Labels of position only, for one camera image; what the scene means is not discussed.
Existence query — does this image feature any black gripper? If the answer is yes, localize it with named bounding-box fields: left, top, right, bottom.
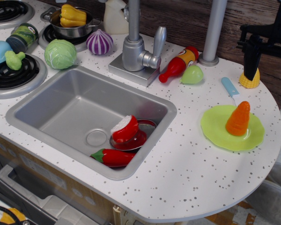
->
left=237, top=0, right=281, bottom=81

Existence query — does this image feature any orange toy carrot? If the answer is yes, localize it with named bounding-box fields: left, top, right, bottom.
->
left=225, top=101, right=251, bottom=136

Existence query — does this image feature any lime green plate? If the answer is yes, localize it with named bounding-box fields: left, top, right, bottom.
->
left=200, top=105, right=265, bottom=151

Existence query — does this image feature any yellow toy corn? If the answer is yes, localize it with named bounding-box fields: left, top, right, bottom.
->
left=239, top=69, right=260, bottom=89

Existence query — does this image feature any green toy pear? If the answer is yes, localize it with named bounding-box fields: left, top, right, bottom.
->
left=180, top=65, right=204, bottom=84

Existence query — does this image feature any red ketchup bottle toy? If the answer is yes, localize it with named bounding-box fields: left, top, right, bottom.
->
left=159, top=46, right=199, bottom=83

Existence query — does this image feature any silver toy faucet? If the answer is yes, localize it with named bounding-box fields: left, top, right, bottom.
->
left=108, top=0, right=167, bottom=87

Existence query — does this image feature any red white toy apple half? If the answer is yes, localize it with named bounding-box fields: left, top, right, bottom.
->
left=111, top=115, right=139, bottom=143

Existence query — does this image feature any cream toy bottle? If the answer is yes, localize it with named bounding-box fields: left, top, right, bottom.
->
left=104, top=0, right=129, bottom=35

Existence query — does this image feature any purple striped toy onion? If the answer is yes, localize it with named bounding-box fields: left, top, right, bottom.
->
left=86, top=29, right=113, bottom=55

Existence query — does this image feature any red toy chili pepper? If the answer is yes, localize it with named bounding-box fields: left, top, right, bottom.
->
left=90, top=149, right=136, bottom=167

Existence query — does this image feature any grey sink basin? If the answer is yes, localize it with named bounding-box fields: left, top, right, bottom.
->
left=6, top=66, right=177, bottom=180

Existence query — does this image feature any yellow toy bell pepper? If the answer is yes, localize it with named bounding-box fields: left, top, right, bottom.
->
left=60, top=4, right=87, bottom=28

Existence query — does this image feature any green toy cabbage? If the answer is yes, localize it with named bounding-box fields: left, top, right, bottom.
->
left=44, top=39, right=77, bottom=70

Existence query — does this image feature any small steel pot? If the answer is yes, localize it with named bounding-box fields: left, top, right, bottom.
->
left=41, top=7, right=102, bottom=38

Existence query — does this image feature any rear right stove burner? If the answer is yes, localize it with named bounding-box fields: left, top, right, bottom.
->
left=38, top=25, right=87, bottom=52

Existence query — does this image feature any green labelled toy can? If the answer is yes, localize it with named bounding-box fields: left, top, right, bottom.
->
left=6, top=22, right=38, bottom=53

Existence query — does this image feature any toy oven door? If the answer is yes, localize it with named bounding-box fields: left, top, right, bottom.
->
left=0, top=162, right=88, bottom=225

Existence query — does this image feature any light green toy broccoli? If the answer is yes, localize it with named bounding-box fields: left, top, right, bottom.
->
left=5, top=51, right=25, bottom=71

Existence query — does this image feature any front black stove burner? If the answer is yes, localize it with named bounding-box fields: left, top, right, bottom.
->
left=0, top=54, right=47, bottom=99

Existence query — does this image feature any rear left stove burner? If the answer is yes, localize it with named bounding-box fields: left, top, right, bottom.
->
left=0, top=0, right=35, bottom=30

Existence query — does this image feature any yellow toy on floor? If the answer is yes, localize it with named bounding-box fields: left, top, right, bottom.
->
left=0, top=208, right=26, bottom=225

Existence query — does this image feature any blue handled toy knife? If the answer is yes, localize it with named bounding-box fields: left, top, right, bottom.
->
left=221, top=77, right=241, bottom=106

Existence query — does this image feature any grey vertical post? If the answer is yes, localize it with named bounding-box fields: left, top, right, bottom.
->
left=199, top=0, right=228, bottom=67

